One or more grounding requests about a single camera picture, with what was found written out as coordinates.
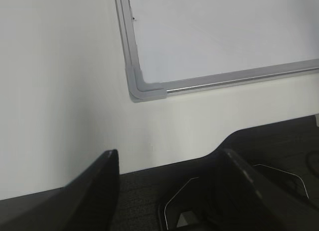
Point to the white board with grey frame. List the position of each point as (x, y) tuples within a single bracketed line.
[(179, 46)]

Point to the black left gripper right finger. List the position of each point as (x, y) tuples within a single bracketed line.
[(245, 200)]

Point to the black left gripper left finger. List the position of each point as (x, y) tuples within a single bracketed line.
[(87, 203)]

